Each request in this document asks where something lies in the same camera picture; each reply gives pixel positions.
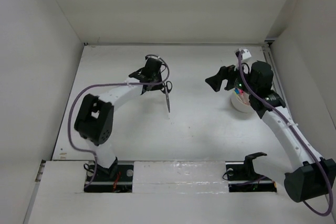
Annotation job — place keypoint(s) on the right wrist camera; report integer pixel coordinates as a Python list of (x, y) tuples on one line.
[(244, 53)]

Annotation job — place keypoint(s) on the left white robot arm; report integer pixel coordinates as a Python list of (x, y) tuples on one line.
[(94, 120)]

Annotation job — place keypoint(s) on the white round compartment container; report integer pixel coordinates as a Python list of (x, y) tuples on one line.
[(239, 105)]

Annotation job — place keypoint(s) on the aluminium rail right side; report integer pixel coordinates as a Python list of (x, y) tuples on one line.
[(276, 83)]

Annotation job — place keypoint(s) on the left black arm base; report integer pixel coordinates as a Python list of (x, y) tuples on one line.
[(119, 180)]

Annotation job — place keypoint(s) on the black handled scissors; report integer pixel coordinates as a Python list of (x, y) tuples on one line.
[(168, 95)]

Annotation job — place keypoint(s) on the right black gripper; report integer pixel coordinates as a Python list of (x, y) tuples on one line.
[(228, 73)]

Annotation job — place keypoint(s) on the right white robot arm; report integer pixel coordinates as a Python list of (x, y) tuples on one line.
[(310, 175)]

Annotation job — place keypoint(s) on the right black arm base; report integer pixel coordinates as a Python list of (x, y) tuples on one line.
[(242, 178)]

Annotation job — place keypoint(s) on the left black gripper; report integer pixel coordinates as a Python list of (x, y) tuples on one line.
[(158, 87)]

